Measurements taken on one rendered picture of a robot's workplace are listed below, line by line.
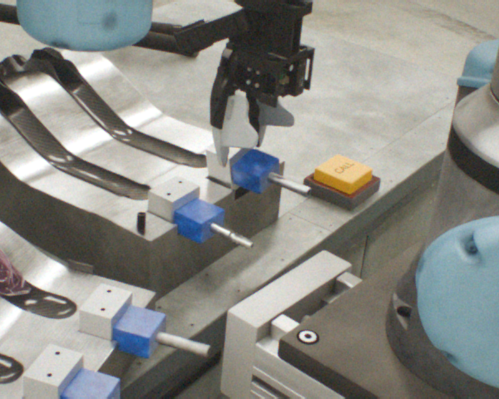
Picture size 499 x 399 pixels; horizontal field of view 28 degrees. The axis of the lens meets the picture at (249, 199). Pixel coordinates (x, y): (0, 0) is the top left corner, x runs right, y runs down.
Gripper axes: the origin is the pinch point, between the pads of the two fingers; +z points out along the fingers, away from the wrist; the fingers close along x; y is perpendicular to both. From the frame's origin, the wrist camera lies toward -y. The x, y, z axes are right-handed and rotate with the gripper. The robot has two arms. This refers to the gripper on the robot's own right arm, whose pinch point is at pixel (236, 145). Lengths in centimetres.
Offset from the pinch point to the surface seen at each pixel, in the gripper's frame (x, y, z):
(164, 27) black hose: 43, -48, 10
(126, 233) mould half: -17.7, -1.6, 5.1
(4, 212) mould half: -17.6, -21.7, 10.9
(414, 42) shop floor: 274, -104, 93
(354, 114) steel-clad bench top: 43.9, -7.5, 13.4
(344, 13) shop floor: 282, -143, 93
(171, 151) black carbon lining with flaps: 1.0, -10.7, 5.3
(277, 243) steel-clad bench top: 3.6, 5.1, 13.5
